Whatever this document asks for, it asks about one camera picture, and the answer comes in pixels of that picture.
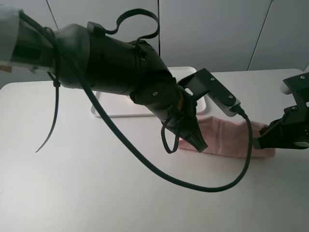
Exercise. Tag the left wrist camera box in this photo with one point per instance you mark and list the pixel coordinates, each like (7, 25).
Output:
(203, 83)

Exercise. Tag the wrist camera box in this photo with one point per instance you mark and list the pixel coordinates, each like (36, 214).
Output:
(285, 89)
(203, 83)

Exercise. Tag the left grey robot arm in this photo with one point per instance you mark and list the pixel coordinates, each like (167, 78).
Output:
(89, 58)

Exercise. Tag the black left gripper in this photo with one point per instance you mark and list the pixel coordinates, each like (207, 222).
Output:
(177, 112)

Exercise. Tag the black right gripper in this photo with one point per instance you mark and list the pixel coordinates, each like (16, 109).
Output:
(292, 130)

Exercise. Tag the white rectangular plastic tray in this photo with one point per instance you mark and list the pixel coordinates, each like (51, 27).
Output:
(122, 106)

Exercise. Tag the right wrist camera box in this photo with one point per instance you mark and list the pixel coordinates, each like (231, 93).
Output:
(285, 89)

